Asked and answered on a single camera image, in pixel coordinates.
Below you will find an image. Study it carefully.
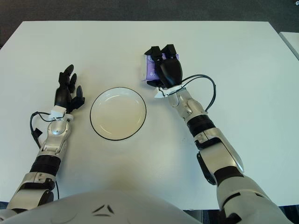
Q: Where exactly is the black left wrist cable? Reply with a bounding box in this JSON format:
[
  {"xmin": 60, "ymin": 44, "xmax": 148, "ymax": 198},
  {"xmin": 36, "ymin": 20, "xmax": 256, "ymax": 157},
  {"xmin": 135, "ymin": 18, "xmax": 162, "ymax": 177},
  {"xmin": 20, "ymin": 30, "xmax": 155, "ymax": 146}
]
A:
[{"xmin": 29, "ymin": 112, "xmax": 58, "ymax": 149}]

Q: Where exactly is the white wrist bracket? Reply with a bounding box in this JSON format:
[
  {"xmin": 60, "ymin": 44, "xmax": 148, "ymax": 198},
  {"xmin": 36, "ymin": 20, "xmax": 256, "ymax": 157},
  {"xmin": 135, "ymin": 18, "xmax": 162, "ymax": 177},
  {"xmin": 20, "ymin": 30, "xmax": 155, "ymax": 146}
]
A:
[
  {"xmin": 48, "ymin": 106, "xmax": 74, "ymax": 121},
  {"xmin": 153, "ymin": 84, "xmax": 189, "ymax": 100}
]

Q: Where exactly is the white plate with black rim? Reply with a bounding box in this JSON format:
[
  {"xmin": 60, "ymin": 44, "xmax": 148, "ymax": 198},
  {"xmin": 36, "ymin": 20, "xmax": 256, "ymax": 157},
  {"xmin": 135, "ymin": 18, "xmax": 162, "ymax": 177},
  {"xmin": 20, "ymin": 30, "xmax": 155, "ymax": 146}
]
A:
[{"xmin": 90, "ymin": 87, "xmax": 147, "ymax": 141}]

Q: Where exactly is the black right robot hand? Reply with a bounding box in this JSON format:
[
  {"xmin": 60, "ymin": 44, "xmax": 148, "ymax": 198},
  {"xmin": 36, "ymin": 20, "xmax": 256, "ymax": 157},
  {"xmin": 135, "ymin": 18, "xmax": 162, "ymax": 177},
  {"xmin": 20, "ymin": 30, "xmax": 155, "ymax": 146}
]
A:
[{"xmin": 144, "ymin": 43, "xmax": 183, "ymax": 91}]

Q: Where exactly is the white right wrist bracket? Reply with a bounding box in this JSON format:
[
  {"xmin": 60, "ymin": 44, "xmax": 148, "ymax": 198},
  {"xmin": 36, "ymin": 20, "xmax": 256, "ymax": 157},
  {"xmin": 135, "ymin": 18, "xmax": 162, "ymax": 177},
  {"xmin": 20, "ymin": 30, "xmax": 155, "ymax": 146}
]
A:
[{"xmin": 153, "ymin": 84, "xmax": 189, "ymax": 100}]

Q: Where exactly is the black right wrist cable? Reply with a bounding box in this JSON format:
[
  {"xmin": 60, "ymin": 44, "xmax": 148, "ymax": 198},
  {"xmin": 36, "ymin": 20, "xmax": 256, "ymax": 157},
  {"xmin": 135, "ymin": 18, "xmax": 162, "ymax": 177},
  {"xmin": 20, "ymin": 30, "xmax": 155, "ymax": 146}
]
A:
[{"xmin": 163, "ymin": 74, "xmax": 217, "ymax": 112}]

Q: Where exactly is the grey robot torso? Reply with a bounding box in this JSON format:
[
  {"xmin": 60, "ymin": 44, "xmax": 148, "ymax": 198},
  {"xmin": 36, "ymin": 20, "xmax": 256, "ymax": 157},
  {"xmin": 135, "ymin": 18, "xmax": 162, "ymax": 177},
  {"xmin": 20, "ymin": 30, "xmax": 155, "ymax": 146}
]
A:
[{"xmin": 0, "ymin": 189, "xmax": 199, "ymax": 224}]

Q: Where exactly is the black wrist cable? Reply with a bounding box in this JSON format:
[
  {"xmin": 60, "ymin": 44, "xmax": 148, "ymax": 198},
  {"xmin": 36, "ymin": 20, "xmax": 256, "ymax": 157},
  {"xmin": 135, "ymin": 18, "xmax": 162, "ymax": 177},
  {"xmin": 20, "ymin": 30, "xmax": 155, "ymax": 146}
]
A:
[
  {"xmin": 29, "ymin": 112, "xmax": 58, "ymax": 149},
  {"xmin": 163, "ymin": 74, "xmax": 217, "ymax": 112}
]

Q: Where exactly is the white side table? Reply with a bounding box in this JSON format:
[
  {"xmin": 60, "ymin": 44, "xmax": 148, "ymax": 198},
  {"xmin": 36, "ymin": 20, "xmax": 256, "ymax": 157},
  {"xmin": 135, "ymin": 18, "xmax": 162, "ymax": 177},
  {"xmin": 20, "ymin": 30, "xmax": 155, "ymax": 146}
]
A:
[{"xmin": 279, "ymin": 32, "xmax": 299, "ymax": 60}]

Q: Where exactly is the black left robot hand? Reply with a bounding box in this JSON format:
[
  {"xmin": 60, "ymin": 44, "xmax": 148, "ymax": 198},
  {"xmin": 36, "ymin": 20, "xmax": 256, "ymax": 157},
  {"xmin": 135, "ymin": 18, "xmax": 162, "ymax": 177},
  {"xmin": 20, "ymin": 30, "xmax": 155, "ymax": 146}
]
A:
[{"xmin": 54, "ymin": 64, "xmax": 86, "ymax": 114}]

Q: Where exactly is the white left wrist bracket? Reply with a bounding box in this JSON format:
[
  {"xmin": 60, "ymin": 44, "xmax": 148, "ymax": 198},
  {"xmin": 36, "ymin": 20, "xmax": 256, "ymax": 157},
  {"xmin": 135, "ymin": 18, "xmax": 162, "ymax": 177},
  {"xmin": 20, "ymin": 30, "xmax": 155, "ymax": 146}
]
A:
[{"xmin": 48, "ymin": 106, "xmax": 74, "ymax": 121}]

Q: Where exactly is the purple tissue paper pack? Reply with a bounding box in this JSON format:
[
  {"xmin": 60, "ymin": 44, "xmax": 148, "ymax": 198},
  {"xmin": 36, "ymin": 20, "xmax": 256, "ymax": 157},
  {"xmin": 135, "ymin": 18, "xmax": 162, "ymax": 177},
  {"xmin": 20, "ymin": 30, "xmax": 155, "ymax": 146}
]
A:
[{"xmin": 141, "ymin": 53, "xmax": 180, "ymax": 82}]

